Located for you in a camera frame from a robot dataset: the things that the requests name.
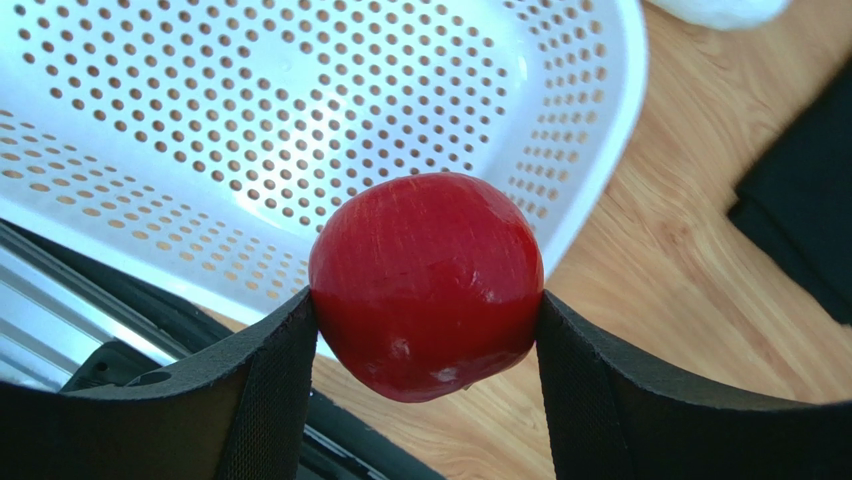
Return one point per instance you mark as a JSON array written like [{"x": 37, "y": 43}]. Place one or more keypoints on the red fake apple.
[{"x": 426, "y": 284}]

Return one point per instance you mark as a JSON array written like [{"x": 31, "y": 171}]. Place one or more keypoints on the white rolled towel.
[{"x": 724, "y": 15}]

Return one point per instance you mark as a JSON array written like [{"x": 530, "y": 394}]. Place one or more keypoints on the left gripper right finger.
[{"x": 615, "y": 411}]

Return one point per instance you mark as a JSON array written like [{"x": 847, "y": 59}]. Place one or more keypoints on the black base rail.
[{"x": 69, "y": 323}]

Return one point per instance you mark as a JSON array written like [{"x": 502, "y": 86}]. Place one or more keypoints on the black folded cloth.
[{"x": 795, "y": 201}]

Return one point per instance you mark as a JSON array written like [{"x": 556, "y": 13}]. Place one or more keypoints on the white perforated plastic basket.
[{"x": 201, "y": 146}]

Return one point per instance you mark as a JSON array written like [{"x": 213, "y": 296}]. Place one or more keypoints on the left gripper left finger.
[{"x": 235, "y": 410}]

